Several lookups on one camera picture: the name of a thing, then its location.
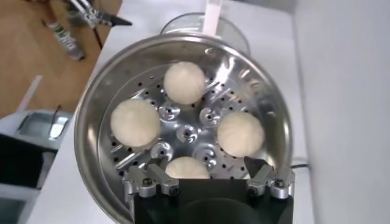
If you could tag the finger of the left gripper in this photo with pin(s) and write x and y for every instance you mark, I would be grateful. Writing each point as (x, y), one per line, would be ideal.
(103, 18)

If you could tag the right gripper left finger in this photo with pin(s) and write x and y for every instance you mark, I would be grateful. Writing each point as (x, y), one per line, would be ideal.
(152, 182)

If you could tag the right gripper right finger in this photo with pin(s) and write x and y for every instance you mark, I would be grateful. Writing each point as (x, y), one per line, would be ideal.
(271, 181)

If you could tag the white steamed baozi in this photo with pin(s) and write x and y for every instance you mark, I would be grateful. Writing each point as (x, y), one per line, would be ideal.
(187, 169)
(135, 121)
(184, 82)
(240, 134)

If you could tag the stainless steel steamer basket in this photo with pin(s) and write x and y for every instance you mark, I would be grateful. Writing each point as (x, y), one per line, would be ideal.
(97, 146)

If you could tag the grey tube with green label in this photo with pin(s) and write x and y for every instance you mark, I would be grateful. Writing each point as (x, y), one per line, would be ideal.
(65, 39)

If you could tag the white table foot bar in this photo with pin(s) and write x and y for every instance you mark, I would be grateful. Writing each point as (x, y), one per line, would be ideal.
(29, 92)

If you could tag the white black robot torso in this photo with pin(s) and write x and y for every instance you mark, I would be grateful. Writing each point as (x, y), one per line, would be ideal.
(18, 161)

